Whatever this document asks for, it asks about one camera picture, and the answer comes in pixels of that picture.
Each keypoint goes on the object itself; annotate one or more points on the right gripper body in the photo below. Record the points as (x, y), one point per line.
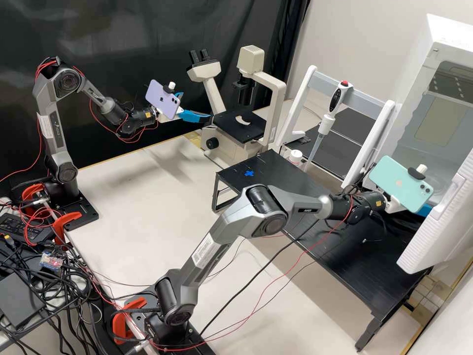
(393, 205)

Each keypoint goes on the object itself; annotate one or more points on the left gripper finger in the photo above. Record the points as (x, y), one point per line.
(179, 95)
(190, 115)

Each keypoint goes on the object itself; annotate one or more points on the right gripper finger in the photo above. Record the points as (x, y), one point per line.
(425, 210)

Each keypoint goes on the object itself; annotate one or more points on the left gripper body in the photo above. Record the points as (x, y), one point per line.
(178, 114)

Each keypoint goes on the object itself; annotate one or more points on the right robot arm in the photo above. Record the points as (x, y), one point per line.
(258, 210)

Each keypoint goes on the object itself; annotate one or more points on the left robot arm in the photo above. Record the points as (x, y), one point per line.
(55, 129)

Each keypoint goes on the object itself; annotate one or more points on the incubator door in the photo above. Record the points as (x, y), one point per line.
(436, 236)

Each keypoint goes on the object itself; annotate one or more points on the white incubator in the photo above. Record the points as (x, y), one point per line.
(439, 111)

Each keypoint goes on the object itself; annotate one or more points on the cream microscope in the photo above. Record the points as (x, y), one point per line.
(221, 140)

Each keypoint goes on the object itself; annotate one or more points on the white pipette stand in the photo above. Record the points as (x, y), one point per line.
(380, 129)

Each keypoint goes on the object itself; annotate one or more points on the long black platform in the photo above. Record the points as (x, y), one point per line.
(281, 173)

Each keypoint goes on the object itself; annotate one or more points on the white-capped bottle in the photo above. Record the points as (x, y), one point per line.
(295, 157)

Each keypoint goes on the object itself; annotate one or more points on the pipette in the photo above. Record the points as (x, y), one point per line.
(334, 100)

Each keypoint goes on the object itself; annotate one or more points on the red clamp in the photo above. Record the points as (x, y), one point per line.
(120, 321)
(64, 222)
(29, 194)

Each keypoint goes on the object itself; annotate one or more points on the black power adapter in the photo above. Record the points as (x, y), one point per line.
(22, 227)

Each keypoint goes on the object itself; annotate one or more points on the flat black box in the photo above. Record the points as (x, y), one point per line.
(18, 299)

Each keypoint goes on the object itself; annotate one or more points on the left wrist camera phone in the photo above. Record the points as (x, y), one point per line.
(162, 98)

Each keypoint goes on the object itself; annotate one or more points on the wrist camera phone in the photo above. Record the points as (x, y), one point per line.
(401, 183)
(162, 98)

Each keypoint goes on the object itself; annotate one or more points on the right wrist camera phone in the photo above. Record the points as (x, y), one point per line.
(401, 183)

